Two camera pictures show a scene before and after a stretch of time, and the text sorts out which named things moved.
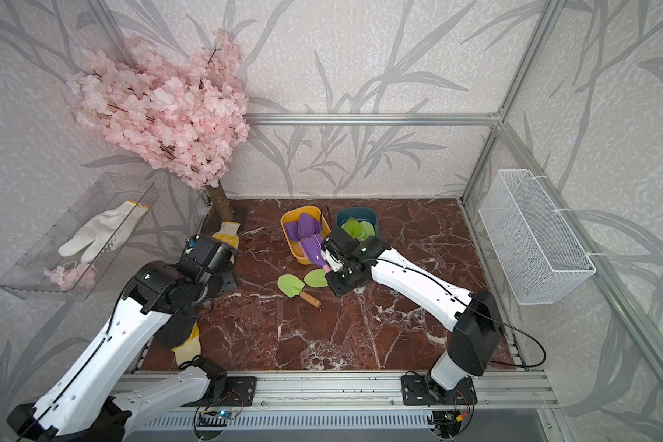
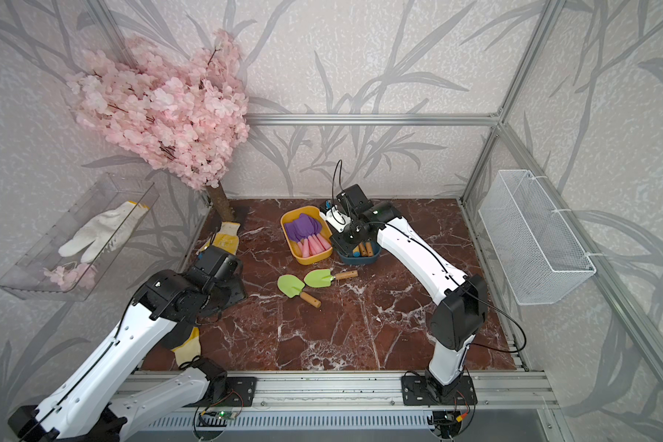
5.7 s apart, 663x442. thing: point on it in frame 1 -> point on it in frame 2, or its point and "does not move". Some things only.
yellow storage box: (294, 247) does not move
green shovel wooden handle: (316, 277) does not move
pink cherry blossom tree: (187, 110) does not move
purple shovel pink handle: (308, 226) -> (319, 247)
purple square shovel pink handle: (313, 250) -> (303, 228)
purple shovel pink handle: (293, 233) does not move
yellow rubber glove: (227, 233) does not move
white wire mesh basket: (537, 254) does not move
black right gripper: (337, 289) -> (341, 247)
